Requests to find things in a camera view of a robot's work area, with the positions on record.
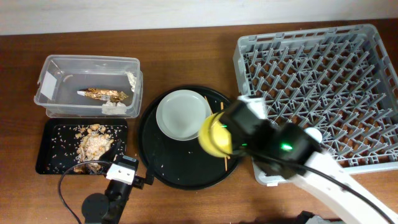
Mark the grey round plate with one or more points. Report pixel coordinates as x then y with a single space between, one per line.
181 113

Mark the brown snack wrapper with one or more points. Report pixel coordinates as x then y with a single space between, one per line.
103 94

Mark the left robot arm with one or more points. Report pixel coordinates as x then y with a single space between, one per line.
109 206

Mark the wooden chopstick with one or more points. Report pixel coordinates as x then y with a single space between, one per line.
225 163
211 112

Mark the white napkin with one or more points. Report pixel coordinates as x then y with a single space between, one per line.
118 108

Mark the food scraps and rice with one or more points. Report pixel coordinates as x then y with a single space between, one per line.
95 140

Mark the light blue cup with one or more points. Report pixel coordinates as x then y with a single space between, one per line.
315 134

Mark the yellow bowl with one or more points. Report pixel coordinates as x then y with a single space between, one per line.
214 138

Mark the clear plastic bin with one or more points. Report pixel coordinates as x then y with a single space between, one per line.
63 75

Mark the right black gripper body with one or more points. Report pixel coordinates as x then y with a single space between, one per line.
241 148

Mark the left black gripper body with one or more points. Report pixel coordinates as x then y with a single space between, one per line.
138 182

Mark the round black serving tray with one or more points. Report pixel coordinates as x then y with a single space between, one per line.
178 164

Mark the black rectangular tray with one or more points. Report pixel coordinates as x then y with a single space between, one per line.
62 136

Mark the grey dishwasher rack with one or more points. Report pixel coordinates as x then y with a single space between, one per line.
339 80

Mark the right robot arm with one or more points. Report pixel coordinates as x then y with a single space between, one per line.
295 155

